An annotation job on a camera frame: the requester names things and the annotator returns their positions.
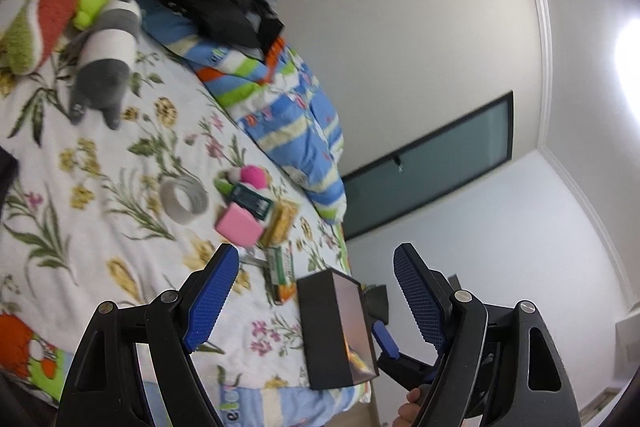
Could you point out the yellow biscuit packet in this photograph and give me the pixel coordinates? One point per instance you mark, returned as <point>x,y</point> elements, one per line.
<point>281,222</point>

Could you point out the striped cartoon duvet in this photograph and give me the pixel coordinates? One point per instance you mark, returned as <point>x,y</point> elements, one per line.
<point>280,107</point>

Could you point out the pink soap bar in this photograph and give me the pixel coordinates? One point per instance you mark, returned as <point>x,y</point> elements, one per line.
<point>239,226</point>

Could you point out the grey white panda plush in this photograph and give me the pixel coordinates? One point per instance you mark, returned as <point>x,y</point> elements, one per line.
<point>107,57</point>

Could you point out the red green plush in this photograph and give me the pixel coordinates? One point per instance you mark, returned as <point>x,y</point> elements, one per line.
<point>40,27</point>

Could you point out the ceiling light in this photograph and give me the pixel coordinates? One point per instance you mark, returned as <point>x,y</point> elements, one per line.
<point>629,67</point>

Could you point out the black rectangular box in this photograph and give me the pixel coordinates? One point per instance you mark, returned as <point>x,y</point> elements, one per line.
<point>322,332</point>

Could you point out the white floral blanket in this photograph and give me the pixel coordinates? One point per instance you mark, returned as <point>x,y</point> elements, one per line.
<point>100,217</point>

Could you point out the frosted glass door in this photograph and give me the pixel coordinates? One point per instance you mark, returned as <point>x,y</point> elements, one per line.
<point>430,162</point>

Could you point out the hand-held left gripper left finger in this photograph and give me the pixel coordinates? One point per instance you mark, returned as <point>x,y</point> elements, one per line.
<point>210,302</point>

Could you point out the green orange medicine box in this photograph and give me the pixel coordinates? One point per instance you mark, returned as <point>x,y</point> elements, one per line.
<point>284,274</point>

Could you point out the grey tape roll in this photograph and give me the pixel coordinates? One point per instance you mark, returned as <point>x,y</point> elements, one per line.
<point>182,202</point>

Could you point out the black smartphone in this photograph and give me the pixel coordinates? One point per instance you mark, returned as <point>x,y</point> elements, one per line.
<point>7,177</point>

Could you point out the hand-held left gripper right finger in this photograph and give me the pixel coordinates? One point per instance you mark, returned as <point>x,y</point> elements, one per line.
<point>420,302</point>

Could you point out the pink radish plush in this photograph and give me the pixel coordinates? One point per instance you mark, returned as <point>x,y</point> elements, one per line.
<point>252,176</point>

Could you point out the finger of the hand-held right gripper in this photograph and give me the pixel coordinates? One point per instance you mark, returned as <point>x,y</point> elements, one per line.
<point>386,339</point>

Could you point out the person's right hand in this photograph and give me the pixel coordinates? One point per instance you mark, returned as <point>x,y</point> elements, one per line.
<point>410,409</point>

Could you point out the bright green plush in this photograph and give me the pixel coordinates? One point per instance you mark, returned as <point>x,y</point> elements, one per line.
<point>92,4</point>

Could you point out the dark green small box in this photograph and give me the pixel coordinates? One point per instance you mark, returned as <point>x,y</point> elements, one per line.
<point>252,202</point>

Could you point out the black box lid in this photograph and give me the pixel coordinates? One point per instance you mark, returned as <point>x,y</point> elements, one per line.
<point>376,303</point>

